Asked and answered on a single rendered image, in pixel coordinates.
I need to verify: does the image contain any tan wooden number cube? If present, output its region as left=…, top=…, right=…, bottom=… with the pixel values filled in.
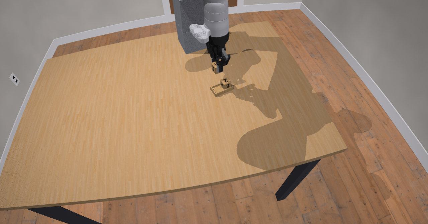
left=211, top=61, right=218, bottom=74
left=220, top=77, right=231, bottom=89

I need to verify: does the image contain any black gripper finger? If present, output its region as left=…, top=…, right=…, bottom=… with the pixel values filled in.
left=213, top=47, right=231, bottom=73
left=206, top=43, right=216, bottom=63

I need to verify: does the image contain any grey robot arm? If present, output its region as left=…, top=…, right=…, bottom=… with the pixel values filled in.
left=189, top=0, right=229, bottom=43

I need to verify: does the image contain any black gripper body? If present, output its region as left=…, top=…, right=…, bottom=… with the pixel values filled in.
left=208, top=32, right=229, bottom=56

